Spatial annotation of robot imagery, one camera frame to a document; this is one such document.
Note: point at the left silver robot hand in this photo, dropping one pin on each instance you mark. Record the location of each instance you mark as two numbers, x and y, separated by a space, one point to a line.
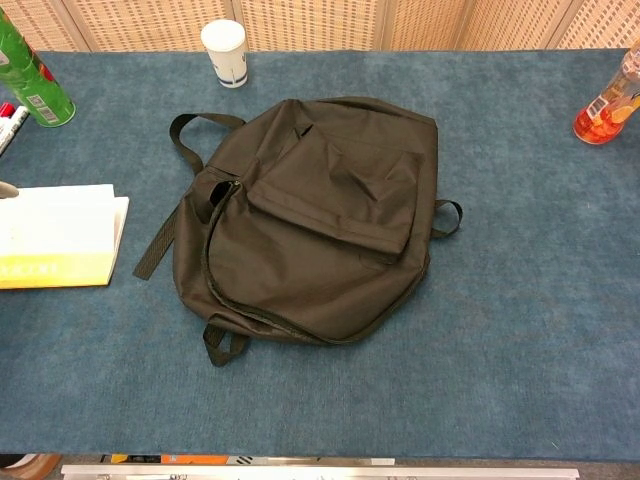
7 190

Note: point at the white yellow book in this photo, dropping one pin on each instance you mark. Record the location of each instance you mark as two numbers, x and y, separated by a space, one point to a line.
55 230

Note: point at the black fabric backpack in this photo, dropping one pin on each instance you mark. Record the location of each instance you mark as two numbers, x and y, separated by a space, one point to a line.
320 260

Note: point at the white marker pen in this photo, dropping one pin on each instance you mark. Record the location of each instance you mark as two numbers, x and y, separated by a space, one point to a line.
14 125

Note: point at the red capped marker pen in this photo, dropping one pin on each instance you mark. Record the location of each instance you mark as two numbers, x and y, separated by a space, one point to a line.
5 109

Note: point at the green cylindrical can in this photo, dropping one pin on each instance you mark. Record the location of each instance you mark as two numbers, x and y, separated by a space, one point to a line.
30 75

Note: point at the white paper cup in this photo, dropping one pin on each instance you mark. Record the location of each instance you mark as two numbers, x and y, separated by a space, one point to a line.
227 50

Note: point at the wicker folding screen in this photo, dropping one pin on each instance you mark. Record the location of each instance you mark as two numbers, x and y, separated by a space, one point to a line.
325 20

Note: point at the blue felt table cover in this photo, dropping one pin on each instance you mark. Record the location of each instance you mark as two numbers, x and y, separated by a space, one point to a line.
500 300

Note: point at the orange drink bottle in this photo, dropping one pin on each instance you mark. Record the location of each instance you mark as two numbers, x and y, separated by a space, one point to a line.
607 110

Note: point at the aluminium profile rail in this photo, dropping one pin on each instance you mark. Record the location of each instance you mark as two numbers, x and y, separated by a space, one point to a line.
320 472

